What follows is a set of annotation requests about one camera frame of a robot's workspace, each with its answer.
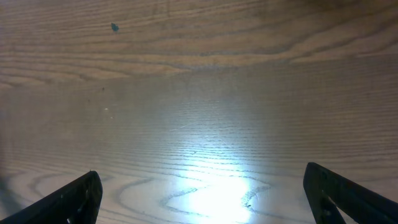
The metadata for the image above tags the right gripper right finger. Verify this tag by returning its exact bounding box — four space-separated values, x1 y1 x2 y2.
303 162 397 224

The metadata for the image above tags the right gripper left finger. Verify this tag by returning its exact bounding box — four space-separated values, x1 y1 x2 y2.
1 170 103 224

